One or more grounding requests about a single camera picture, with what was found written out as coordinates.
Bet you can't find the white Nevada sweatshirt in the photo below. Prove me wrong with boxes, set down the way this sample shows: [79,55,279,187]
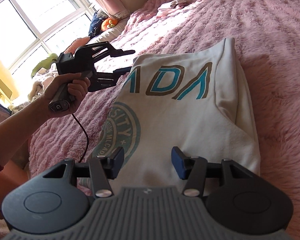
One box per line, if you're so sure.
[91,37,260,193]

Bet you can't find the person's left forearm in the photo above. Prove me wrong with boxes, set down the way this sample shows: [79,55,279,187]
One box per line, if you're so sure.
[0,95,51,167]

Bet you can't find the small folded pink clothes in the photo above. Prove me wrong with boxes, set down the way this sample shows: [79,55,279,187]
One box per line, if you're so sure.
[158,0,187,11]

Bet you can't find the person's left hand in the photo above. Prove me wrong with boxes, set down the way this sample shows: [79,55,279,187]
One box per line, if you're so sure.
[42,71,92,118]

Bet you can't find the navy patterned pillow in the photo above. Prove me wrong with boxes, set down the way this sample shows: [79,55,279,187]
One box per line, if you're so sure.
[88,10,108,38]

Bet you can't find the orange plush toy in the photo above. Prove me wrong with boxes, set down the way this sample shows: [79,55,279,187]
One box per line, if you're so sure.
[101,17,119,31]

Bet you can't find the green plush toy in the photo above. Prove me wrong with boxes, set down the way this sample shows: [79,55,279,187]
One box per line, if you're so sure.
[31,53,58,78]

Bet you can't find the pink fluffy bed blanket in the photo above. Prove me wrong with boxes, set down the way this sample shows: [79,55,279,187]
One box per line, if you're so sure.
[27,0,300,240]

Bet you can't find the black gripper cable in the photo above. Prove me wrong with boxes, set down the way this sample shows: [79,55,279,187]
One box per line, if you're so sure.
[71,113,90,163]

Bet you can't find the window with white frame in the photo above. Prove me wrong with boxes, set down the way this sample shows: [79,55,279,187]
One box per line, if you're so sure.
[0,0,98,78]

